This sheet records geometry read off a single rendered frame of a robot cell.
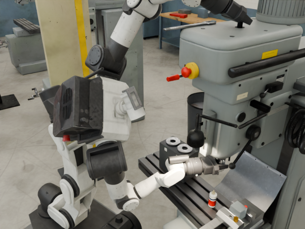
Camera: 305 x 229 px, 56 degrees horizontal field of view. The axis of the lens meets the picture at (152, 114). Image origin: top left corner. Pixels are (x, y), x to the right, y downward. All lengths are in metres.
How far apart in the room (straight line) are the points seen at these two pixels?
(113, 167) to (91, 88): 0.32
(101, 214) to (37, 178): 1.47
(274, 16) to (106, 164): 0.88
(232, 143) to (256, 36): 0.46
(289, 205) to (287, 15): 1.08
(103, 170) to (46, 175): 2.35
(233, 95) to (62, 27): 1.84
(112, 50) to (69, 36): 1.45
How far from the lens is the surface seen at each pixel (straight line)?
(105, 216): 2.11
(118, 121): 1.18
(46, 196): 2.09
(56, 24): 2.62
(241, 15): 1.12
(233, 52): 1.01
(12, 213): 3.16
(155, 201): 2.97
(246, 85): 1.14
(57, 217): 1.99
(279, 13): 1.30
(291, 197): 1.86
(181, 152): 1.71
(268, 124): 1.39
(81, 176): 1.63
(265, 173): 1.80
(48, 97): 1.50
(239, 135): 1.29
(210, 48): 1.01
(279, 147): 1.70
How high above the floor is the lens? 2.13
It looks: 29 degrees down
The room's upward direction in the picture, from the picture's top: straight up
